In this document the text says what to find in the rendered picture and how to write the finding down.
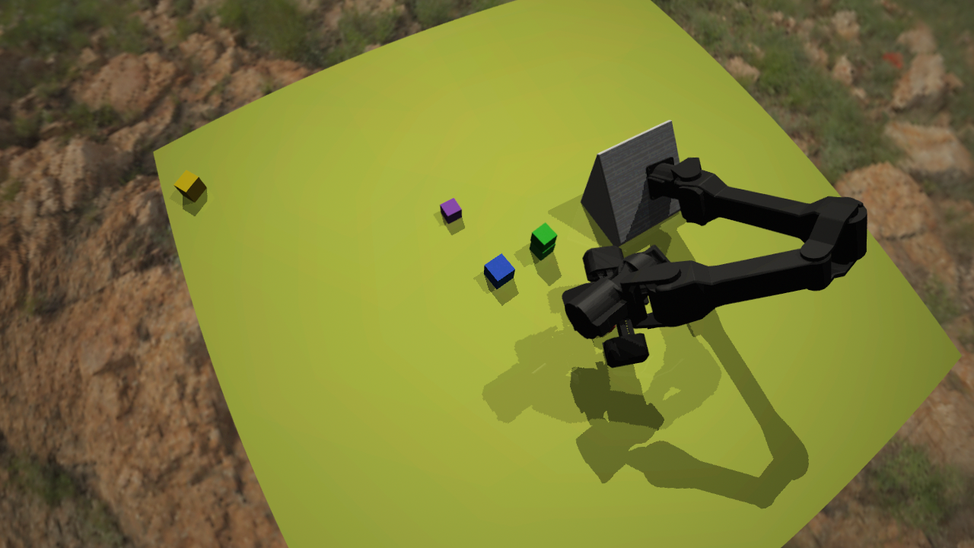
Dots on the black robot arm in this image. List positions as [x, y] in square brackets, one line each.
[833, 229]

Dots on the small purple block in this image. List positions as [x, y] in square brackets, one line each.
[450, 210]

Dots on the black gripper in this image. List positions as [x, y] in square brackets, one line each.
[628, 348]

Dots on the blue cube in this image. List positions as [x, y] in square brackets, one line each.
[499, 271]

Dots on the yellow cube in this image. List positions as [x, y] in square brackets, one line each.
[190, 186]

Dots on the green block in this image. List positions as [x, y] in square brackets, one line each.
[539, 254]
[543, 237]

